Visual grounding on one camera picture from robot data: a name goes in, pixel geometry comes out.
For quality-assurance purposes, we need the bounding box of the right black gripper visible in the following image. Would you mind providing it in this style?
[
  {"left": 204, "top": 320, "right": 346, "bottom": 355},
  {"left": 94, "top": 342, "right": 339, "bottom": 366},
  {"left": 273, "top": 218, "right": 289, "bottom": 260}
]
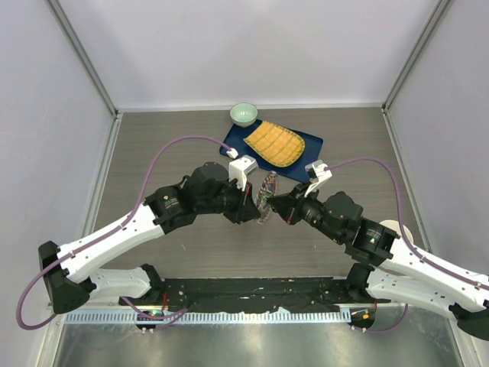
[{"left": 268, "top": 180, "right": 345, "bottom": 243}]

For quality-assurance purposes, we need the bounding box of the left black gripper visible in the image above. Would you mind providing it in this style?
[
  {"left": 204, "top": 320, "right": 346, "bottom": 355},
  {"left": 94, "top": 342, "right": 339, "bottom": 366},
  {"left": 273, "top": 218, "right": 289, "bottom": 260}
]
[{"left": 197, "top": 177, "right": 261, "bottom": 225}]

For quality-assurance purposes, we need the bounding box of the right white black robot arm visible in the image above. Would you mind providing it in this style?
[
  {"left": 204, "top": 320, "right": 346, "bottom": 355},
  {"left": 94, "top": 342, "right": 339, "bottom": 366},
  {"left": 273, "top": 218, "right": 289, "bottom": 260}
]
[{"left": 267, "top": 190, "right": 488, "bottom": 340}]

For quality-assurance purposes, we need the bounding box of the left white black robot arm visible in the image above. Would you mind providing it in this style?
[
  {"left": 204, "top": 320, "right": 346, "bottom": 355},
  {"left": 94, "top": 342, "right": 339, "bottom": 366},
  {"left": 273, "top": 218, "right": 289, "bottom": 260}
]
[{"left": 38, "top": 156, "right": 260, "bottom": 314}]

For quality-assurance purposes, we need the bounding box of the yellow woven bamboo mat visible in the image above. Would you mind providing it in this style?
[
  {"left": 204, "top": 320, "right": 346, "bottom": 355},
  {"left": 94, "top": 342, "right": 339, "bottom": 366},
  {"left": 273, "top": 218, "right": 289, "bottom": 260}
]
[{"left": 244, "top": 121, "right": 306, "bottom": 167}]

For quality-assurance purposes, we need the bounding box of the light green ceramic bowl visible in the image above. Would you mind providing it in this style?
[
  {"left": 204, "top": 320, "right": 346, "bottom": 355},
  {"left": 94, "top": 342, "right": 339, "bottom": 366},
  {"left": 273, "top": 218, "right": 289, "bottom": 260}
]
[{"left": 229, "top": 102, "right": 258, "bottom": 128}]

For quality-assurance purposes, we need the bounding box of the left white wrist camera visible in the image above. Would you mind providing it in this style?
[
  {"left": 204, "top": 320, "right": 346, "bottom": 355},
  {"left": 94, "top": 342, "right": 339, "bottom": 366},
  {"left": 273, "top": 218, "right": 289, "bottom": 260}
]
[{"left": 226, "top": 148, "right": 258, "bottom": 191}]

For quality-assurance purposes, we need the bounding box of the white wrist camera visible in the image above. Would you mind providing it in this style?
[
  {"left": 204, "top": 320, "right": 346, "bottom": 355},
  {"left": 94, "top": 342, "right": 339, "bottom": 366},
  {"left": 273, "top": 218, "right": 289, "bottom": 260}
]
[
  {"left": 304, "top": 160, "right": 332, "bottom": 197},
  {"left": 226, "top": 148, "right": 258, "bottom": 191}
]

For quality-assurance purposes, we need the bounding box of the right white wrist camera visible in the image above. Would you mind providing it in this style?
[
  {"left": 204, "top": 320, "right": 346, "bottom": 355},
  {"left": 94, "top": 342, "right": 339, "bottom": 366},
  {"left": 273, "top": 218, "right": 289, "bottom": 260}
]
[{"left": 304, "top": 160, "right": 332, "bottom": 197}]

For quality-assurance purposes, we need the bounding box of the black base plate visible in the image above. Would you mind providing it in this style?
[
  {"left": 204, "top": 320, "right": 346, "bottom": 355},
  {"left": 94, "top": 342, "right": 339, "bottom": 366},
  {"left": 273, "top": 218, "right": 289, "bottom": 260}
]
[{"left": 130, "top": 277, "right": 376, "bottom": 313}]

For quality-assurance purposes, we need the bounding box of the slotted white cable duct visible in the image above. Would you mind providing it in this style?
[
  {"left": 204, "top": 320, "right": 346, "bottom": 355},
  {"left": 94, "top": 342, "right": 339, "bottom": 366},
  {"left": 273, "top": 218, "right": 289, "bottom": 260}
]
[{"left": 64, "top": 308, "right": 351, "bottom": 327}]

